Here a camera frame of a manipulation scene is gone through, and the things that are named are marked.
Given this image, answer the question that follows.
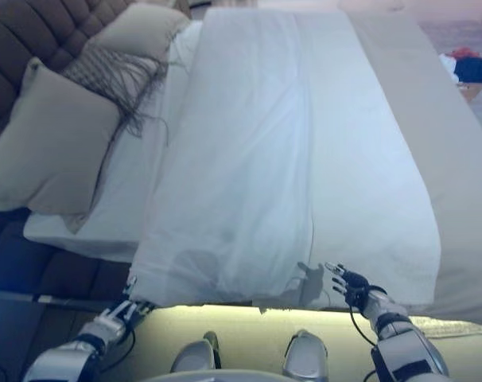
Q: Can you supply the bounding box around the white duvet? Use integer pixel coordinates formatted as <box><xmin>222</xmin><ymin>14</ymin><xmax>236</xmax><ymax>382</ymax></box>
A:
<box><xmin>129</xmin><ymin>7</ymin><xmax>444</xmax><ymax>310</ymax></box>

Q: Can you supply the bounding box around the large beige pillow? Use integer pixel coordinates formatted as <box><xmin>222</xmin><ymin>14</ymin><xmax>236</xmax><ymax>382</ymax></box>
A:
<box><xmin>0</xmin><ymin>57</ymin><xmax>122</xmax><ymax>219</ymax></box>

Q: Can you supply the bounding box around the red garment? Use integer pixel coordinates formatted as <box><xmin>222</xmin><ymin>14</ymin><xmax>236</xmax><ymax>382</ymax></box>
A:
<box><xmin>451</xmin><ymin>47</ymin><xmax>482</xmax><ymax>60</ymax></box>

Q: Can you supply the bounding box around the silver robot leg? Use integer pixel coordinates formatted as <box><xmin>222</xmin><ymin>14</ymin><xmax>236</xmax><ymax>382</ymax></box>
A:
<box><xmin>171</xmin><ymin>331</ymin><xmax>223</xmax><ymax>376</ymax></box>
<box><xmin>282</xmin><ymin>329</ymin><xmax>330</xmax><ymax>377</ymax></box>

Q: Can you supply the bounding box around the brown tufted headboard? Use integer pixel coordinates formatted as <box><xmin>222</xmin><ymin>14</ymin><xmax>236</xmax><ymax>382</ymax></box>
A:
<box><xmin>0</xmin><ymin>0</ymin><xmax>127</xmax><ymax>153</ymax></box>

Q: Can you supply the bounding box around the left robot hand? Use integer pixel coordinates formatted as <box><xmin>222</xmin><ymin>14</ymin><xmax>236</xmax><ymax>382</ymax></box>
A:
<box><xmin>99</xmin><ymin>274</ymin><xmax>157</xmax><ymax>325</ymax></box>

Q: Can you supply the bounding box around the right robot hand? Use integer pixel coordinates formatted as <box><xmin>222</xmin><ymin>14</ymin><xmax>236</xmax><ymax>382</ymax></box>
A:
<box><xmin>324</xmin><ymin>261</ymin><xmax>373</xmax><ymax>310</ymax></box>

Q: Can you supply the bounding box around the silver right robot leg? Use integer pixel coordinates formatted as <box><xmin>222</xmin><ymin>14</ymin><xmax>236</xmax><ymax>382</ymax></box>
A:
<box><xmin>282</xmin><ymin>329</ymin><xmax>330</xmax><ymax>377</ymax></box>

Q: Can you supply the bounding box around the black garment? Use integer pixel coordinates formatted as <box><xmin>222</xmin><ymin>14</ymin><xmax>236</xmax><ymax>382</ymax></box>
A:
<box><xmin>453</xmin><ymin>55</ymin><xmax>482</xmax><ymax>87</ymax></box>

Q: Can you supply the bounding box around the fringed throw pillow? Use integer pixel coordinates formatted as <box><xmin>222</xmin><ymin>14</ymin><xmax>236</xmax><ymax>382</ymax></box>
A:
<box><xmin>61</xmin><ymin>39</ymin><xmax>171</xmax><ymax>149</ymax></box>

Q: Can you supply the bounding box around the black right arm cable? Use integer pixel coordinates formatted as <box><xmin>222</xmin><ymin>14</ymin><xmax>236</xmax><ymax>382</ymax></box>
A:
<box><xmin>347</xmin><ymin>294</ymin><xmax>379</xmax><ymax>347</ymax></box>

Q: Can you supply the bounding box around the brown bed frame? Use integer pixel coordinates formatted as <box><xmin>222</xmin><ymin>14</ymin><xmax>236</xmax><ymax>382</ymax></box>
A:
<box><xmin>0</xmin><ymin>210</ymin><xmax>147</xmax><ymax>316</ymax></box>

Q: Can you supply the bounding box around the white garment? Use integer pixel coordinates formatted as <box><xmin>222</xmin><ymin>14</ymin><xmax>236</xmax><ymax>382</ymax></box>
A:
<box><xmin>439</xmin><ymin>53</ymin><xmax>461</xmax><ymax>84</ymax></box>

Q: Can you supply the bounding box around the silver left robot leg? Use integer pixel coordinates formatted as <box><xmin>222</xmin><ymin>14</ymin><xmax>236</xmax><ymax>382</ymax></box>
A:
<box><xmin>171</xmin><ymin>331</ymin><xmax>223</xmax><ymax>376</ymax></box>

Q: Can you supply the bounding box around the silver robot torso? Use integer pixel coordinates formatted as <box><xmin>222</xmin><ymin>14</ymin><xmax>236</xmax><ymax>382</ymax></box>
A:
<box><xmin>173</xmin><ymin>368</ymin><xmax>305</xmax><ymax>382</ymax></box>

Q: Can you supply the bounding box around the cardboard laundry box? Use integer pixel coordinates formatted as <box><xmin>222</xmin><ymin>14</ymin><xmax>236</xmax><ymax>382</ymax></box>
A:
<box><xmin>457</xmin><ymin>81</ymin><xmax>482</xmax><ymax>105</ymax></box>

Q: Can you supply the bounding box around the white bed sheet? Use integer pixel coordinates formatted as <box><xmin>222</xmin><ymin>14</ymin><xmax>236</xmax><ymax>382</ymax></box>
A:
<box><xmin>24</xmin><ymin>19</ymin><xmax>204</xmax><ymax>264</ymax></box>

